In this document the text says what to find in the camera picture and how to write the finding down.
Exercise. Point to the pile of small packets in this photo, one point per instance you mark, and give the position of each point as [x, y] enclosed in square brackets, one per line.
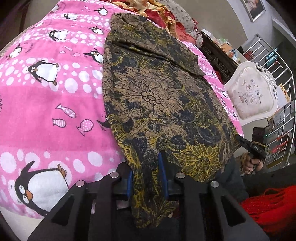
[230, 49]

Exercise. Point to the red knitted cloth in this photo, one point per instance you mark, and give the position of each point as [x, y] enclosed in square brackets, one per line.
[272, 208]

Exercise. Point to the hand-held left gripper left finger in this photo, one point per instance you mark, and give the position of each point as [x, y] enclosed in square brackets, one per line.
[129, 185]

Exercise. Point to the framed wall picture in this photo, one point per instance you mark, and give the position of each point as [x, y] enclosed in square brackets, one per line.
[253, 9]

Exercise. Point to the pink penguin print blanket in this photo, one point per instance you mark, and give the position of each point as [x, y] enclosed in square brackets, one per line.
[46, 104]

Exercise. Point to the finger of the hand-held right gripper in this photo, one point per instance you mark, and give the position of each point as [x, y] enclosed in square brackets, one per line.
[242, 141]

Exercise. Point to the white ornate upholstered chair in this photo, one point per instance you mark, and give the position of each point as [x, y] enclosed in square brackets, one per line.
[252, 95]

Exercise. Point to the person's right hand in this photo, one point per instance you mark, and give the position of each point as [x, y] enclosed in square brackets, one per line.
[249, 164]

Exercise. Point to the grey floral pillow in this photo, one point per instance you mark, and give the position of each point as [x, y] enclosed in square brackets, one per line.
[182, 11]

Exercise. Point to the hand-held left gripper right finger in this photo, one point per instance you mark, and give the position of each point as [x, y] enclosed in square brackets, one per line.
[163, 178]

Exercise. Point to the brown floral patterned shirt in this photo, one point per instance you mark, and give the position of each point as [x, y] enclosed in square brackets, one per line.
[166, 97]

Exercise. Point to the dark carved wooden headboard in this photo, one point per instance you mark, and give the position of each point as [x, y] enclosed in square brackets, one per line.
[215, 55]

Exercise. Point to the red and gold floral quilt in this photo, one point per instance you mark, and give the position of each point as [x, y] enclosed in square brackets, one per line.
[166, 16]

